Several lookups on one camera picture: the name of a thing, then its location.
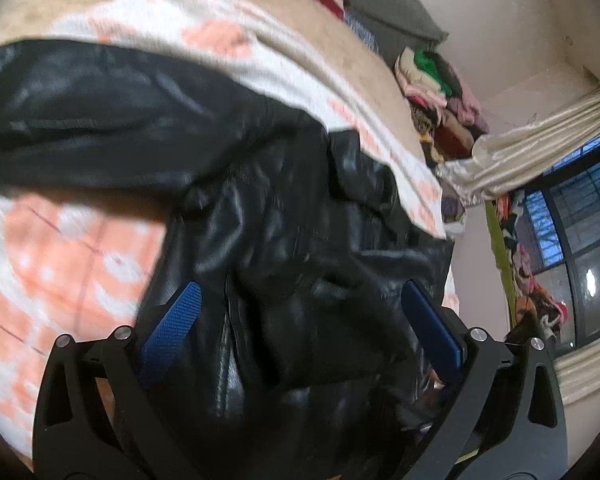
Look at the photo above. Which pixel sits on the heap of colourful clothes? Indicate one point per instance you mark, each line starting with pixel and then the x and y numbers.
pixel 530 285

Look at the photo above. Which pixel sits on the window with dark frame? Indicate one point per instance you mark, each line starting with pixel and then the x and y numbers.
pixel 580 220

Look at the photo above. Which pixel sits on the cream satin curtain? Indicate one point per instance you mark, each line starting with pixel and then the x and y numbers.
pixel 530 150
pixel 590 360

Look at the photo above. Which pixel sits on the white and orange blanket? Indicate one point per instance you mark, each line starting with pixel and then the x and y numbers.
pixel 55 270

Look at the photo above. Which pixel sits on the grey cushion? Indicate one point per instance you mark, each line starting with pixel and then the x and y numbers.
pixel 390 5

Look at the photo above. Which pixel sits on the pile of folded clothes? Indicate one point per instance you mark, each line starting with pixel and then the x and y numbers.
pixel 440 105

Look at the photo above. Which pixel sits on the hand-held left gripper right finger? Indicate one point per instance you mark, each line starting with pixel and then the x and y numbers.
pixel 430 321

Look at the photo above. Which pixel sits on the green cloth strip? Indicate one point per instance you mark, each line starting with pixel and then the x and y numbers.
pixel 500 255

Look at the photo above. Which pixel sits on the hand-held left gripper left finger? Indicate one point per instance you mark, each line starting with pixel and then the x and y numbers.
pixel 176 320

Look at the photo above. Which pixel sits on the purple cloth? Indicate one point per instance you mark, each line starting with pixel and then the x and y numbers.
pixel 452 212

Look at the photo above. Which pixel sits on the grey patterned cloth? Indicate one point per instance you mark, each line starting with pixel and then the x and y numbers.
pixel 364 32

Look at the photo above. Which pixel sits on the red cloth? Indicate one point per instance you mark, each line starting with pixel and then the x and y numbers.
pixel 332 4

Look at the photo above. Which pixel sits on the tan bed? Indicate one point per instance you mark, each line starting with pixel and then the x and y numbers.
pixel 330 40

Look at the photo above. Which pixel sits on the black leather jacket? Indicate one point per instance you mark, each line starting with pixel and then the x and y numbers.
pixel 280 210

